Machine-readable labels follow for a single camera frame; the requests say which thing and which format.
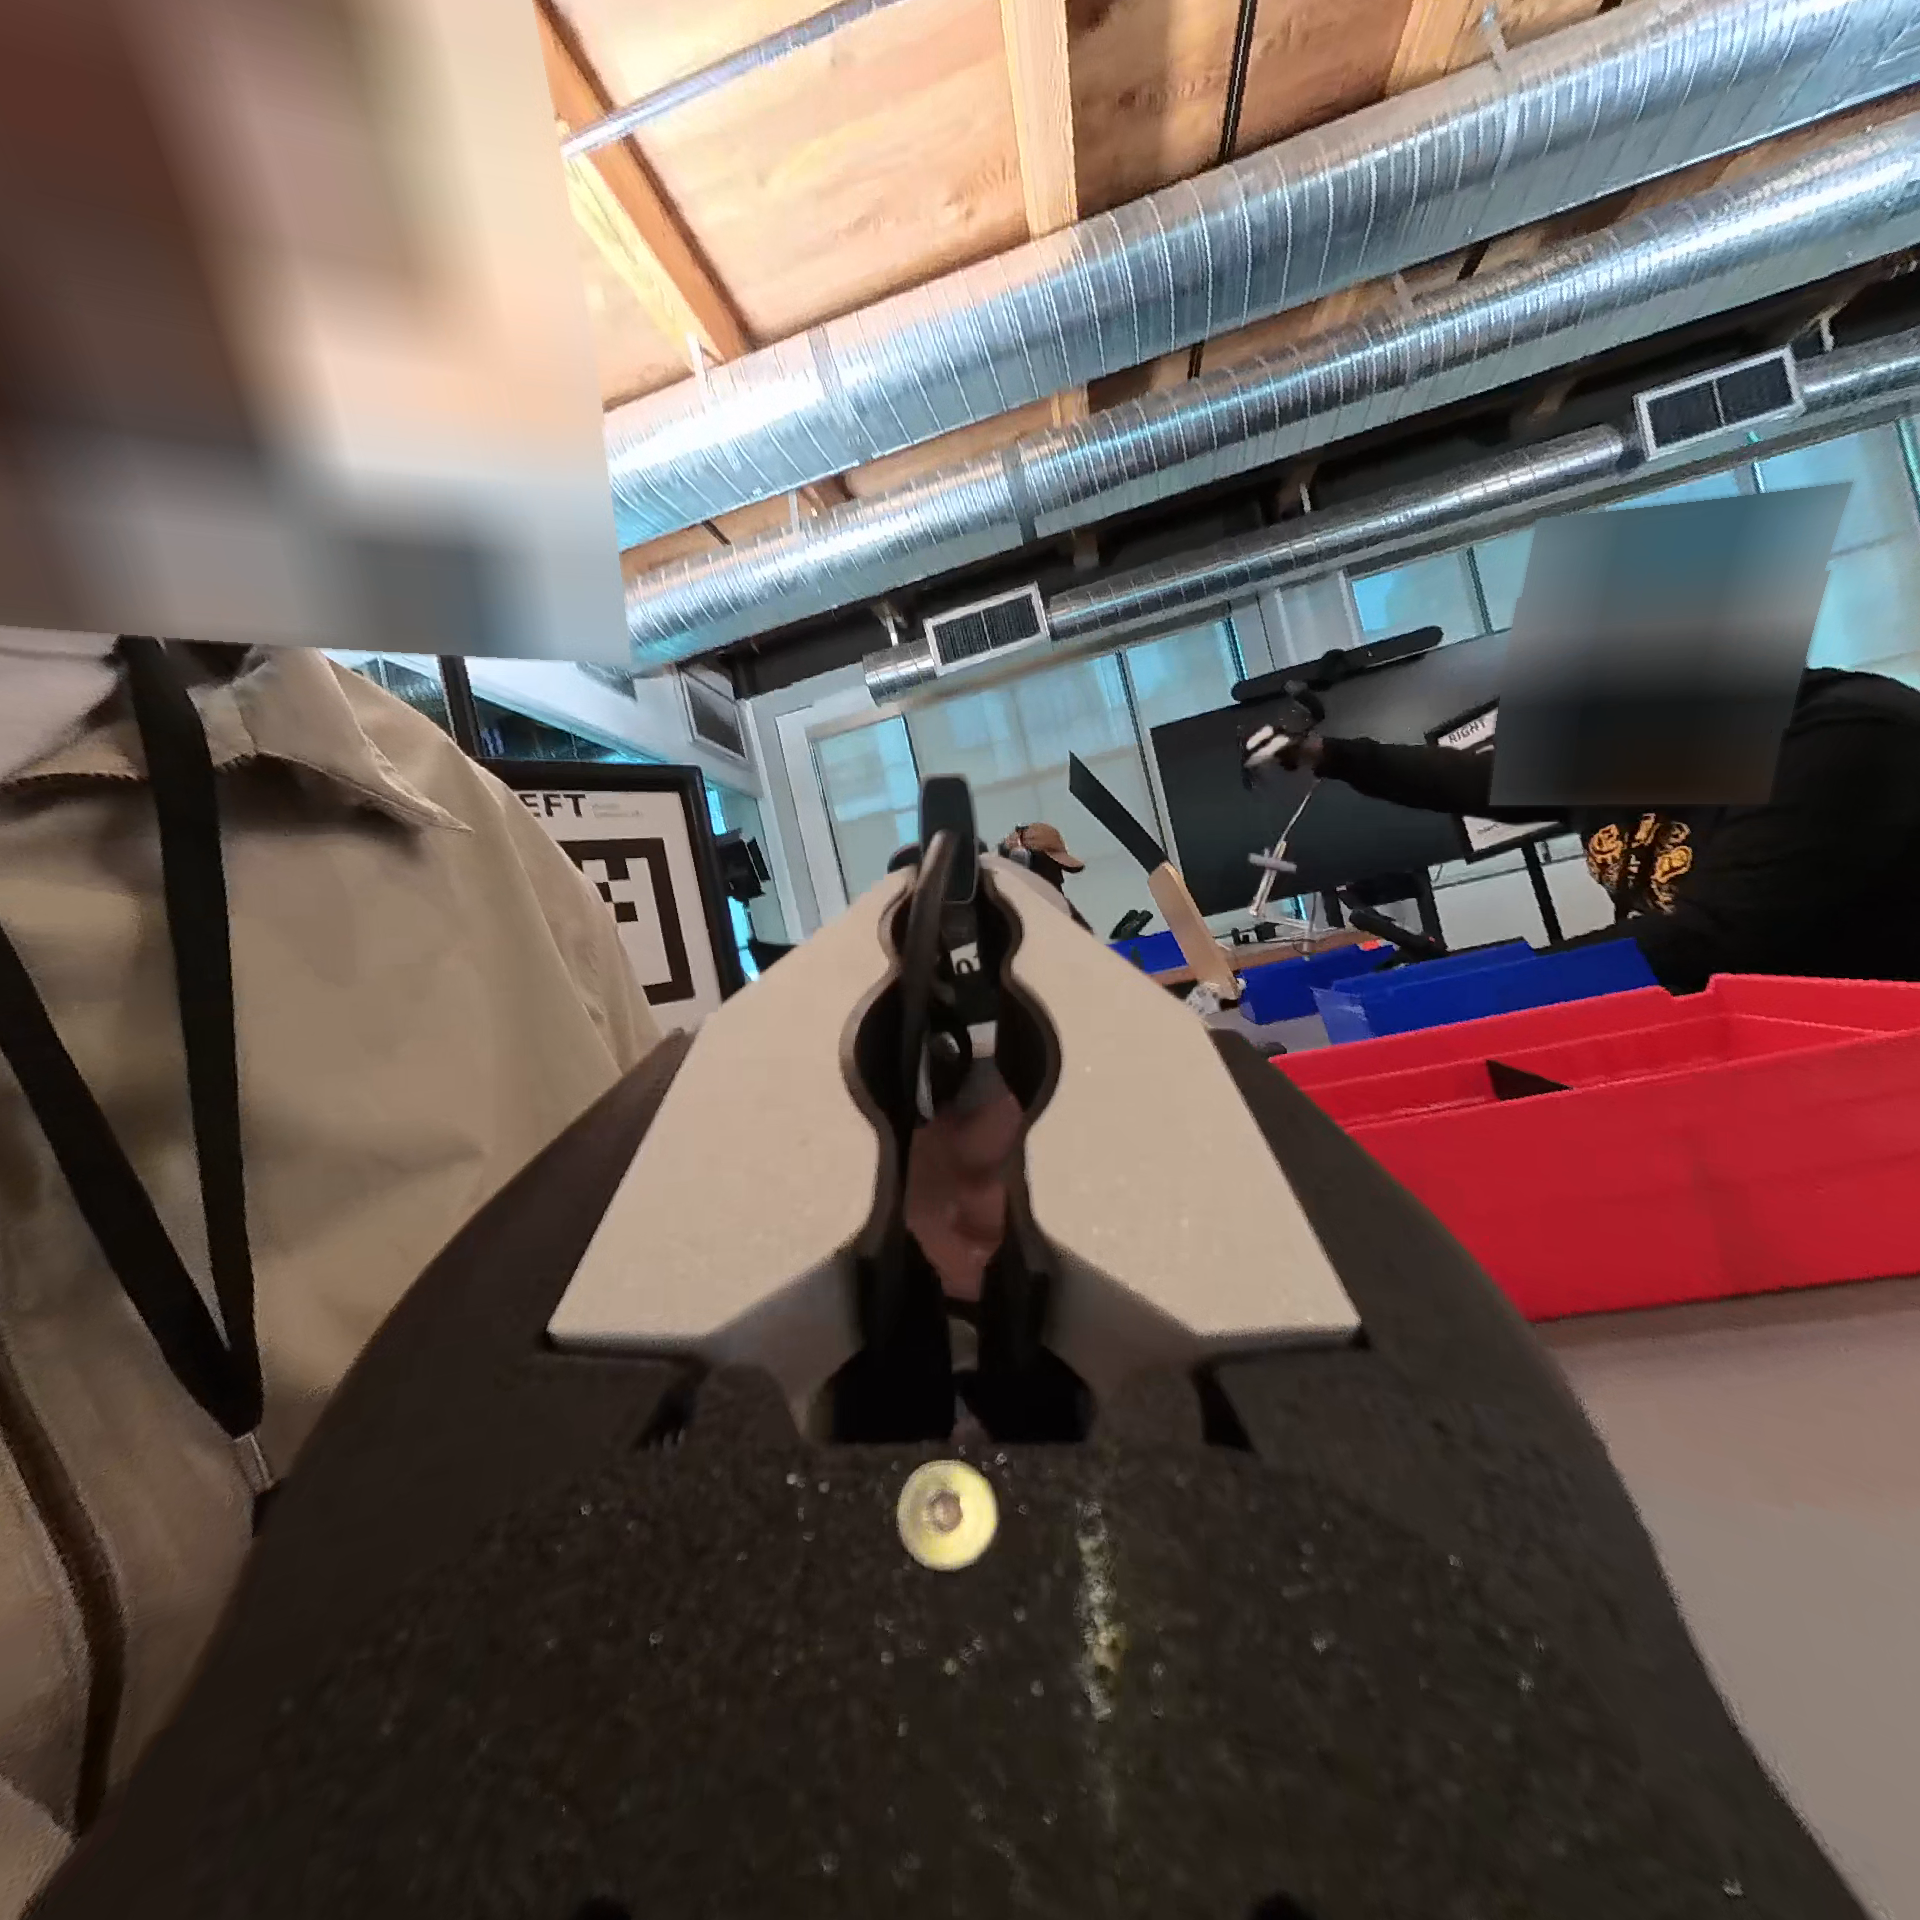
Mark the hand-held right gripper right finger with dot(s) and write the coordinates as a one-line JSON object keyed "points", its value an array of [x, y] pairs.
{"points": [[1185, 1184]]}

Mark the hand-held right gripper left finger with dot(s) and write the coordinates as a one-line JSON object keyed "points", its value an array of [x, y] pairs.
{"points": [[721, 1184]]}

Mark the red plastic bin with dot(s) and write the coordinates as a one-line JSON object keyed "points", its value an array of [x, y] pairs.
{"points": [[1652, 1201]]}

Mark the blue plastic bin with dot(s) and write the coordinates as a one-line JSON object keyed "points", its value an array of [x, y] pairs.
{"points": [[1500, 998], [1276, 990]]}

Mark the beige jacket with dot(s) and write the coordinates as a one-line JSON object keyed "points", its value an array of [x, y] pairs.
{"points": [[376, 974]]}

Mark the black bin divider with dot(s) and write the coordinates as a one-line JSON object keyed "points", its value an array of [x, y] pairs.
{"points": [[1529, 1080]]}

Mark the black monitor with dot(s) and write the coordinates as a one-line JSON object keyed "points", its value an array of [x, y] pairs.
{"points": [[1349, 840]]}

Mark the black video bar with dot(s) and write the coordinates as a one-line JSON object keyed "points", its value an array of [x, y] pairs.
{"points": [[1349, 662]]}

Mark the silver ceiling pipe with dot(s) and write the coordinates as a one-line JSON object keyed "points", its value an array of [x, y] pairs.
{"points": [[721, 89]]}

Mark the duct vent grille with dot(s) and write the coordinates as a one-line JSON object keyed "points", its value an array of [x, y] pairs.
{"points": [[1718, 404], [987, 629]]}

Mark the silver air duct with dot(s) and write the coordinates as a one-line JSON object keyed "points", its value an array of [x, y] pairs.
{"points": [[1349, 376], [1200, 241], [1289, 564]]}

